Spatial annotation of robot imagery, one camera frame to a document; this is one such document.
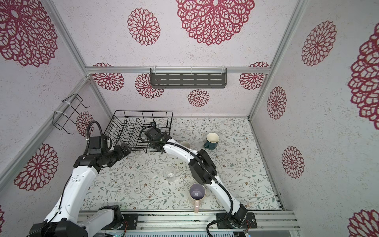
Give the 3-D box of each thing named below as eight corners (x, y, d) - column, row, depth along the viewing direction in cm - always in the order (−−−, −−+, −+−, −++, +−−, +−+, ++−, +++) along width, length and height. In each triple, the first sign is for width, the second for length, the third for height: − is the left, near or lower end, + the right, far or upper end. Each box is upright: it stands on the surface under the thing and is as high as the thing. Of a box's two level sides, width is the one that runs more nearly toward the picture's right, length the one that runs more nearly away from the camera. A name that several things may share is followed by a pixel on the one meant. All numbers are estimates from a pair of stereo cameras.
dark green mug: (203, 152, 103) (205, 142, 93) (203, 142, 108) (204, 132, 98) (217, 152, 103) (220, 142, 93) (215, 142, 108) (218, 132, 98)
